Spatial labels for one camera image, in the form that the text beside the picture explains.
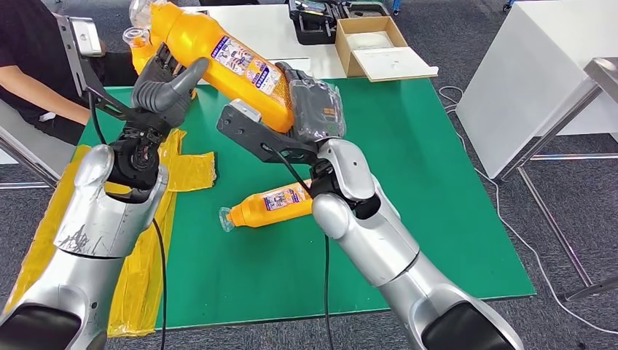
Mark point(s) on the person's right forearm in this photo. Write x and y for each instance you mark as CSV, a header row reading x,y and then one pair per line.
x,y
43,94

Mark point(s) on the white foam pad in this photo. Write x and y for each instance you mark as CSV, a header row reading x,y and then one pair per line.
x,y
369,41

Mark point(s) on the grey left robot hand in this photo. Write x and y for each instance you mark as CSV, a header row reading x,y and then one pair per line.
x,y
162,101

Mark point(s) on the yellow plastic sheet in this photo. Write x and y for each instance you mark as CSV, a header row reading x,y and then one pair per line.
x,y
193,169

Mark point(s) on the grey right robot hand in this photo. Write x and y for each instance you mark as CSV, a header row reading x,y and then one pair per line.
x,y
316,111

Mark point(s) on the grey metal bench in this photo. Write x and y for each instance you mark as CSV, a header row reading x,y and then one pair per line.
x,y
43,154

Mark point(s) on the white foam lid board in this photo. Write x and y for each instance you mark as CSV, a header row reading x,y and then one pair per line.
x,y
392,65

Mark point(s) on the person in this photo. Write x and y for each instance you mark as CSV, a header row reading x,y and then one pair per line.
x,y
29,48

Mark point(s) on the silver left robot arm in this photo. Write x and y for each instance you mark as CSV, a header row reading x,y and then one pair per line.
x,y
96,217

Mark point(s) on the brown cardboard box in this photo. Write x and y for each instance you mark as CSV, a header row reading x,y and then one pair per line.
x,y
343,53

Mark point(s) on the black tool case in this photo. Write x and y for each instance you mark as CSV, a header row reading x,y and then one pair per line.
x,y
314,24

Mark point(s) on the orange detergent bottle clear cap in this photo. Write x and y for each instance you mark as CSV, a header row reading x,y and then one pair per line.
x,y
207,48
140,55
260,207

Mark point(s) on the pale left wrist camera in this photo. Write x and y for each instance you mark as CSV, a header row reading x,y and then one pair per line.
x,y
87,36

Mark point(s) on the steel frame table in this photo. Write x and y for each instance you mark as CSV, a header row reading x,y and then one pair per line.
x,y
601,72

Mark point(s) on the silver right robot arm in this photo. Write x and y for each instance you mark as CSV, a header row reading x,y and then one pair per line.
x,y
376,241

